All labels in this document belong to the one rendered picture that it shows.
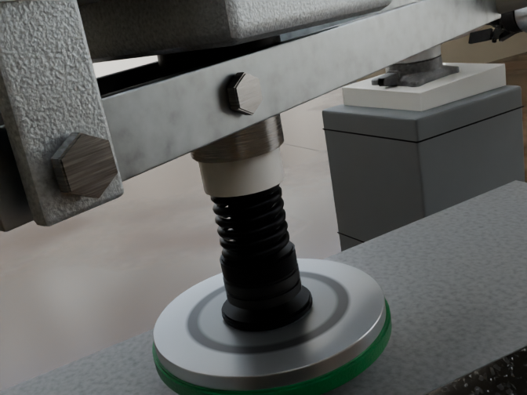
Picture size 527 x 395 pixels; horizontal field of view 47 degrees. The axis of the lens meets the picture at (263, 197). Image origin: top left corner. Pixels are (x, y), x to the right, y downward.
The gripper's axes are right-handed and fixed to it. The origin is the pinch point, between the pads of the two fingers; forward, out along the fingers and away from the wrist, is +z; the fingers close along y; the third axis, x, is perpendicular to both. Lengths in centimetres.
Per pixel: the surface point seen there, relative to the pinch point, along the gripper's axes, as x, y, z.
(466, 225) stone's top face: -54, -53, -58
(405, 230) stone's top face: -56, -58, -53
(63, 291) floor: -108, -42, 180
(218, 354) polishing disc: -70, -93, -69
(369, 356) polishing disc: -68, -83, -76
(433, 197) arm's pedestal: -44.7, -0.1, -1.7
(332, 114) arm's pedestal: -24.0, -13.3, 29.5
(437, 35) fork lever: -36, -72, -66
